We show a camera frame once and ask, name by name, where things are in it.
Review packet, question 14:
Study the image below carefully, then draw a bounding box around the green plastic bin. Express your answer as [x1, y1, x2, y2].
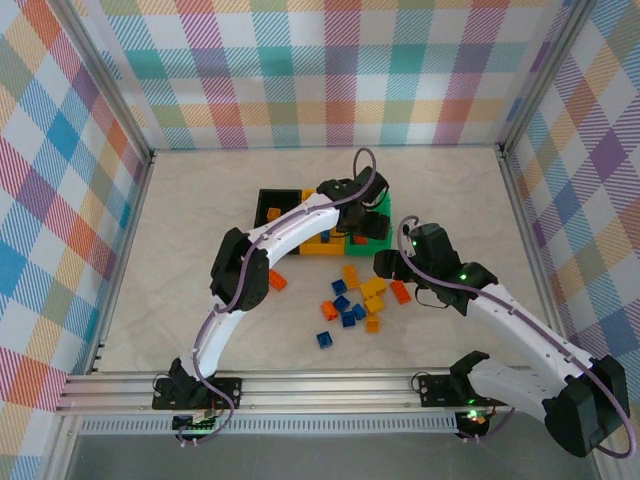
[344, 190, 397, 259]

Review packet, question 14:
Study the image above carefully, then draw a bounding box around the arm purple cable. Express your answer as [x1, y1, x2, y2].
[174, 147, 380, 449]
[397, 214, 632, 459]

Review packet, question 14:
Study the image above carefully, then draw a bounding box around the aluminium side rail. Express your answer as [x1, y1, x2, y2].
[85, 152, 157, 376]
[497, 147, 584, 371]

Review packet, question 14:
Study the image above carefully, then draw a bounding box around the aluminium frame post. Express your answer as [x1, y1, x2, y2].
[497, 0, 599, 156]
[58, 0, 157, 162]

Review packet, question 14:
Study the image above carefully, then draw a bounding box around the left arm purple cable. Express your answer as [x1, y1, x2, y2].
[174, 147, 380, 449]

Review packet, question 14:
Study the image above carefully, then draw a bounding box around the yellow plastic bin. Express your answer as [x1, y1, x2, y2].
[298, 187, 348, 257]

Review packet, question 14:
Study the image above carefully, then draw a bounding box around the black plastic bin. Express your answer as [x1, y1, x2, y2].
[253, 188, 305, 231]

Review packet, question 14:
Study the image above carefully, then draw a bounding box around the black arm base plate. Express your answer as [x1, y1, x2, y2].
[417, 373, 511, 407]
[151, 377, 244, 412]

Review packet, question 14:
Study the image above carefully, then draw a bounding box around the slotted grey cable duct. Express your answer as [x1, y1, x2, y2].
[79, 418, 459, 435]

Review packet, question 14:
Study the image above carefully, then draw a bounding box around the long aluminium mounting rail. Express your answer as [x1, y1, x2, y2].
[54, 369, 609, 416]

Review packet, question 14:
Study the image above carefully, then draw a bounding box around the small controller circuit board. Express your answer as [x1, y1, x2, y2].
[172, 412, 222, 434]
[457, 408, 490, 429]

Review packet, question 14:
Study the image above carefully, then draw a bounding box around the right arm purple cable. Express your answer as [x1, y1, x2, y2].
[397, 214, 632, 459]

